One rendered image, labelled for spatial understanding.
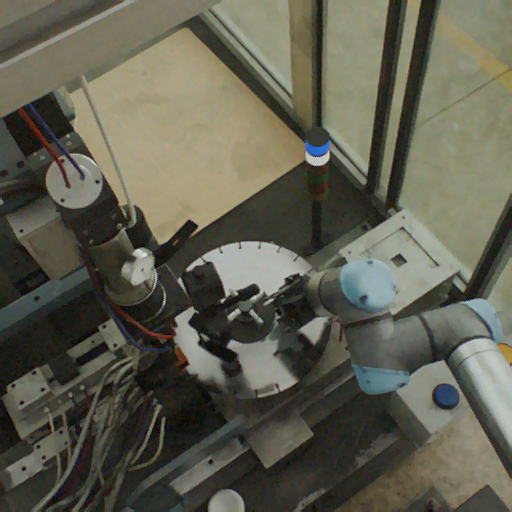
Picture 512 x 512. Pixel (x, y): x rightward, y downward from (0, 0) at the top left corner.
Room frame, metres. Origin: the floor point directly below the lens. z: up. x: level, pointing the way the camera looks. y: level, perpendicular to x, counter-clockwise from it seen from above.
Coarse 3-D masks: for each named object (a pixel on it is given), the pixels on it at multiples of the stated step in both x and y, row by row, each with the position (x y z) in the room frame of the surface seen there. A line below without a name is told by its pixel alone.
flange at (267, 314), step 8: (264, 296) 0.55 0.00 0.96; (256, 304) 0.53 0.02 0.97; (272, 304) 0.53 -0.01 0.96; (232, 312) 0.52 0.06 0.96; (256, 312) 0.51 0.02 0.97; (264, 312) 0.51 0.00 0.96; (272, 312) 0.51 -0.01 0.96; (232, 320) 0.51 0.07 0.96; (240, 320) 0.50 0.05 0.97; (248, 320) 0.50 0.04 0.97; (264, 320) 0.50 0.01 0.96; (272, 320) 0.49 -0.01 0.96; (224, 328) 0.49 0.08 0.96; (232, 328) 0.49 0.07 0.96; (240, 328) 0.49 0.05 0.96; (248, 328) 0.49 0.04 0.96; (256, 328) 0.48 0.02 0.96; (264, 328) 0.48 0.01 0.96; (240, 336) 0.47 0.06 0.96; (248, 336) 0.47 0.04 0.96; (256, 336) 0.47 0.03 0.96
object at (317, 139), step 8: (312, 128) 0.78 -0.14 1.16; (320, 128) 0.78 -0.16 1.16; (312, 136) 0.76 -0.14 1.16; (320, 136) 0.76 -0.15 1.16; (328, 136) 0.76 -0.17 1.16; (312, 144) 0.74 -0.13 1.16; (320, 144) 0.74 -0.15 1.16; (328, 144) 0.75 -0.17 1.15; (312, 152) 0.74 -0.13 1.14; (320, 152) 0.74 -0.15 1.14
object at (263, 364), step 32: (224, 256) 0.66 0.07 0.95; (256, 256) 0.64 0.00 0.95; (288, 256) 0.63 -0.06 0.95; (224, 288) 0.58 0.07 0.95; (320, 320) 0.48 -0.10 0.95; (192, 352) 0.46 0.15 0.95; (224, 352) 0.45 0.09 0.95; (256, 352) 0.44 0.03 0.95; (288, 352) 0.43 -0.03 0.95; (320, 352) 0.42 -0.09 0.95; (224, 384) 0.39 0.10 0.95; (256, 384) 0.38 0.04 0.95; (288, 384) 0.37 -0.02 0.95
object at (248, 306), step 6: (234, 294) 0.54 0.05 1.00; (258, 294) 0.53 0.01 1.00; (252, 300) 0.52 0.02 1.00; (240, 306) 0.51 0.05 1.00; (246, 306) 0.51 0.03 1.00; (252, 306) 0.51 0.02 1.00; (234, 312) 0.51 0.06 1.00; (240, 312) 0.51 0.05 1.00; (246, 312) 0.50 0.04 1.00; (252, 312) 0.50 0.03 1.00; (258, 318) 0.49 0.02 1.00
